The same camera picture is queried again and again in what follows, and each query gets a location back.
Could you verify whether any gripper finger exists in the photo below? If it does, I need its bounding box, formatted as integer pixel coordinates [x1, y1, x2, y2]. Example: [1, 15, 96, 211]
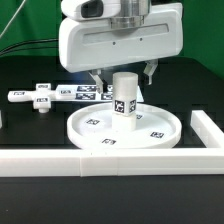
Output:
[143, 59, 158, 85]
[91, 69, 103, 94]

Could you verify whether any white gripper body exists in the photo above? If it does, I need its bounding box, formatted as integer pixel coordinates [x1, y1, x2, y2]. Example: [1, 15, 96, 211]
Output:
[59, 0, 183, 72]

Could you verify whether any white round table top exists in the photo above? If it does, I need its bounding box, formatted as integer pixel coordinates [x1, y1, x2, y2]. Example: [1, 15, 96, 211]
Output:
[67, 103, 182, 150]

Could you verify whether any white marker sheet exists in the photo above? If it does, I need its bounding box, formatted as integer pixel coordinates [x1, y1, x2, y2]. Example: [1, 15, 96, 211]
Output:
[54, 84, 145, 104]

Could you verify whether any white cross-shaped table base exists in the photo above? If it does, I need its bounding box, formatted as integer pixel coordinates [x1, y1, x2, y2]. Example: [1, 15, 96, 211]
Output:
[8, 83, 76, 113]

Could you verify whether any grey thin cable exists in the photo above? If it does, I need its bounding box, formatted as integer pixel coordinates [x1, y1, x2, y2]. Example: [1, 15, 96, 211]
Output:
[0, 0, 28, 39]

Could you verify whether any black cable bundle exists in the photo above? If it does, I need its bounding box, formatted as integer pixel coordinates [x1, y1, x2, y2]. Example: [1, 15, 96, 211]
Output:
[0, 37, 61, 58]

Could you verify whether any white right fence rail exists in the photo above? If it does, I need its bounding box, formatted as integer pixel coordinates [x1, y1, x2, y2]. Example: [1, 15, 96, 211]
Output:
[190, 110, 224, 148]

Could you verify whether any white fence rail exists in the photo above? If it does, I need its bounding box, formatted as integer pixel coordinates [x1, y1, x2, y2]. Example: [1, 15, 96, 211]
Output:
[0, 148, 224, 177]
[190, 110, 224, 148]

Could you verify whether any white front fence rail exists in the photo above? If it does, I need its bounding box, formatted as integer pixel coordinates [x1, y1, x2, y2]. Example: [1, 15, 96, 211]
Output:
[0, 148, 224, 177]

